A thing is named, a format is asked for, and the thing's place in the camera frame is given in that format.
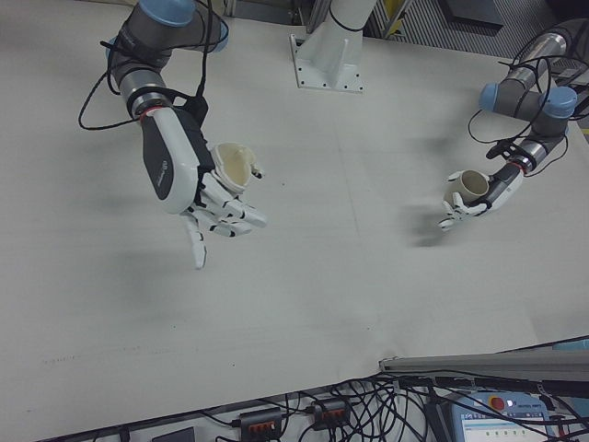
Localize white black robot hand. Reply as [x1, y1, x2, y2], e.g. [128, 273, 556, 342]
[139, 105, 268, 271]
[438, 161, 525, 230]

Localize plain beige cup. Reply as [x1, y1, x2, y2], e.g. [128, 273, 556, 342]
[445, 169, 491, 204]

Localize cream cup with spout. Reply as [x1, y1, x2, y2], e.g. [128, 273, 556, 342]
[212, 143, 259, 193]

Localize light blue plastic box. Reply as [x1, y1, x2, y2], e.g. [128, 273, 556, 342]
[551, 339, 589, 354]

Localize black equipment box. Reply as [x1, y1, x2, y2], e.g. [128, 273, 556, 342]
[441, 0, 505, 31]

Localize teach pendant with red button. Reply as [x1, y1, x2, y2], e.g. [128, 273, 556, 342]
[425, 389, 565, 442]

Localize black power strip orange switches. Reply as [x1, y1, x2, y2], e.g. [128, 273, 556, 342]
[310, 399, 353, 427]
[237, 407, 284, 436]

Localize flat black box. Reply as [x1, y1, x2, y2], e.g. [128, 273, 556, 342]
[151, 426, 197, 442]

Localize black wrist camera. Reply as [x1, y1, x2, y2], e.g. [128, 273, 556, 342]
[486, 140, 516, 161]
[177, 94, 208, 130]

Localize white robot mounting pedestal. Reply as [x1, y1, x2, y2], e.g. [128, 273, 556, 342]
[288, 0, 367, 95]

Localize tangled black cables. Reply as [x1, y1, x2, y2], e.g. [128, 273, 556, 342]
[202, 372, 589, 442]

